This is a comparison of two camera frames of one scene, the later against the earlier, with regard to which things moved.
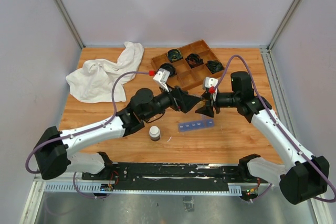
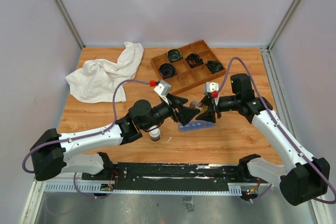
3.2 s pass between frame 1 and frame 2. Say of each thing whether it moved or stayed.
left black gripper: moved
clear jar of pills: stayed
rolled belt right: stayed
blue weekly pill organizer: stayed
